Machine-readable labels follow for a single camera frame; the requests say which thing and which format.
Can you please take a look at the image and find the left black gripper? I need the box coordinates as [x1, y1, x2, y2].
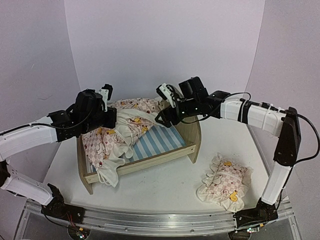
[80, 106, 117, 135]

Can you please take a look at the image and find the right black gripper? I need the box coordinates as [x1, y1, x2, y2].
[155, 97, 200, 128]

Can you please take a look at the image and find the wooden pet bed frame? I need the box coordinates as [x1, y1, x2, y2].
[76, 86, 203, 196]

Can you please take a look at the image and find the duck print ruffled bed cover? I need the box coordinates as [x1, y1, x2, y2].
[81, 97, 162, 187]

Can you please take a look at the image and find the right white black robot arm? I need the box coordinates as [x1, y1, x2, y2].
[155, 76, 301, 229]

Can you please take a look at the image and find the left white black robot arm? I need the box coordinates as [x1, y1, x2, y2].
[0, 84, 117, 224]

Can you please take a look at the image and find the blue white striped mattress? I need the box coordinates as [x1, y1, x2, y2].
[82, 118, 186, 173]

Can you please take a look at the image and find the duck print ruffled pillow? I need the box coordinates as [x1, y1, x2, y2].
[196, 154, 254, 213]

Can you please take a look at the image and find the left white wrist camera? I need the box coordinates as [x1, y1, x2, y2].
[98, 83, 113, 112]

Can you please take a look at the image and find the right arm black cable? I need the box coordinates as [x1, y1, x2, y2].
[167, 84, 320, 166]

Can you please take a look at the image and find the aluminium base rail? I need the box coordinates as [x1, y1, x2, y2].
[20, 200, 302, 240]

